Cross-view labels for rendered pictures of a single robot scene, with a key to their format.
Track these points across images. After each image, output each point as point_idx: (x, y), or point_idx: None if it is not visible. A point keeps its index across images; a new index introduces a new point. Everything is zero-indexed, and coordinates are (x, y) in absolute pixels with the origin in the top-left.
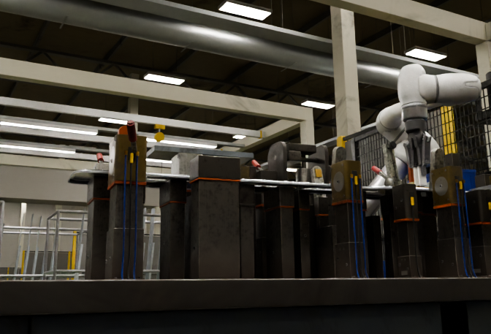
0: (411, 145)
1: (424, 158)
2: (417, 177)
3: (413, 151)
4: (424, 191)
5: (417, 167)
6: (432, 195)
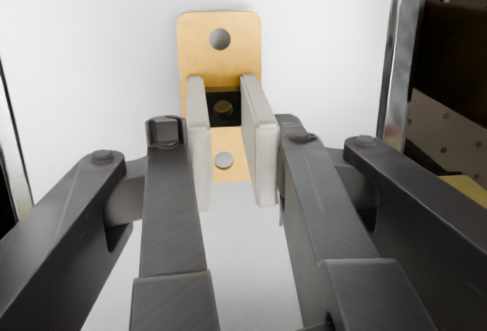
0: (348, 313)
1: (72, 173)
2: (246, 117)
3: (309, 255)
4: (96, 30)
5: (203, 124)
6: (246, 186)
